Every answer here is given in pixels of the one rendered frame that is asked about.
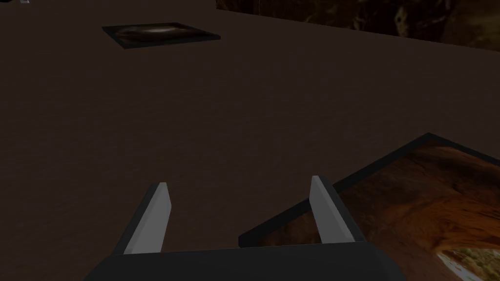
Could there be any black framed orange picture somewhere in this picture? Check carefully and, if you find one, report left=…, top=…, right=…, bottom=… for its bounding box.
left=238, top=132, right=500, bottom=281

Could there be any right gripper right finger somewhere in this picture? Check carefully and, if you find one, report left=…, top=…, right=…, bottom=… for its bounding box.
left=309, top=175, right=367, bottom=244

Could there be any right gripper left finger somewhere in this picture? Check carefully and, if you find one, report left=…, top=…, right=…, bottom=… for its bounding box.
left=113, top=181, right=172, bottom=256

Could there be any black framed dark picture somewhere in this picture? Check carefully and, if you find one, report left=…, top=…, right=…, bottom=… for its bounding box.
left=101, top=21, right=222, bottom=50

